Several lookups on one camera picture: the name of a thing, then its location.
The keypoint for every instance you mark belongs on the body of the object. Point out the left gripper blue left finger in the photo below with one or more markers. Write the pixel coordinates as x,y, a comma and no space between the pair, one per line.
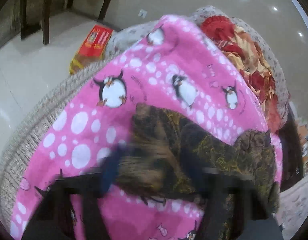
52,219

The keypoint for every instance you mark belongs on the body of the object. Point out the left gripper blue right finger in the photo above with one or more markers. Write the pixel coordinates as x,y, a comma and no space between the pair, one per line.
237,182

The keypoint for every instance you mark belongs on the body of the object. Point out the dark floral patterned garment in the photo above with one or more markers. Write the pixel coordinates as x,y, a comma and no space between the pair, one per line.
172,157

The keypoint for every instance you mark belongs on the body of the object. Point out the white upholstered chair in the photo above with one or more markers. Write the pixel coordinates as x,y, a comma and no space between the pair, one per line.
293,208

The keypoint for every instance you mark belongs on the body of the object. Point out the grey woven mattress edge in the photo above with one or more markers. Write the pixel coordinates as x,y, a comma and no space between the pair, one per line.
24,140

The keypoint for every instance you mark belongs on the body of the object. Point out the dark carved wooden headboard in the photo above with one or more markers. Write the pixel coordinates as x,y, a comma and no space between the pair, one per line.
292,165

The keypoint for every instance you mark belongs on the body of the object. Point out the red orange floral quilt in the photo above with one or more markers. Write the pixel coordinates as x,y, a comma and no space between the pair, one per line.
246,55

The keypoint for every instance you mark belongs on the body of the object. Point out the pink penguin blanket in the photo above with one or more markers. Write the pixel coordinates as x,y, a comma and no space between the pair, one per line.
174,67

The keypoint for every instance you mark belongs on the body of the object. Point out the red yellow box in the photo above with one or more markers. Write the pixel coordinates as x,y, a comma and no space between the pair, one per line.
92,49

